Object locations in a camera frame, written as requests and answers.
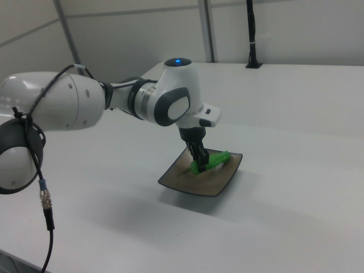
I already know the black cable with metal connector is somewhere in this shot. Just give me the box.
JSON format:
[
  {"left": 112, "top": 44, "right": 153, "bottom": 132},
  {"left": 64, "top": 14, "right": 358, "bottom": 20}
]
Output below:
[{"left": 11, "top": 64, "right": 158, "bottom": 273}]

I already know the grey metal partition post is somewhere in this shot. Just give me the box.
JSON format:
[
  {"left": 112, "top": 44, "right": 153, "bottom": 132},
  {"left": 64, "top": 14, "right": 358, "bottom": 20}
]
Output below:
[
  {"left": 53, "top": 0, "right": 83, "bottom": 75},
  {"left": 197, "top": 0, "right": 216, "bottom": 64}
]

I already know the black camera stand with white band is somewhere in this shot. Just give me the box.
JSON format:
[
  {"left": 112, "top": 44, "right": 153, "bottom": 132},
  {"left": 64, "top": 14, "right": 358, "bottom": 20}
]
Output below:
[{"left": 245, "top": 0, "right": 264, "bottom": 69}]

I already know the square brown ceramic plate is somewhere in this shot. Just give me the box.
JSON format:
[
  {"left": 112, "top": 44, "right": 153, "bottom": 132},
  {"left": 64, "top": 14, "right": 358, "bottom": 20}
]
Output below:
[{"left": 158, "top": 147, "right": 243, "bottom": 197}]

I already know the green chili pepper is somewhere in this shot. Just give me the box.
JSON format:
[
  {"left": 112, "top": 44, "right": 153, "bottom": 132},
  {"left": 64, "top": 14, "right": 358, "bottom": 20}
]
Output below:
[{"left": 176, "top": 150, "right": 230, "bottom": 177}]

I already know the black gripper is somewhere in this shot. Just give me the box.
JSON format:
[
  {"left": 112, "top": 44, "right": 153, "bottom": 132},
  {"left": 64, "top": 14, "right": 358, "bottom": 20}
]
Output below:
[{"left": 177, "top": 126, "right": 210, "bottom": 173}]

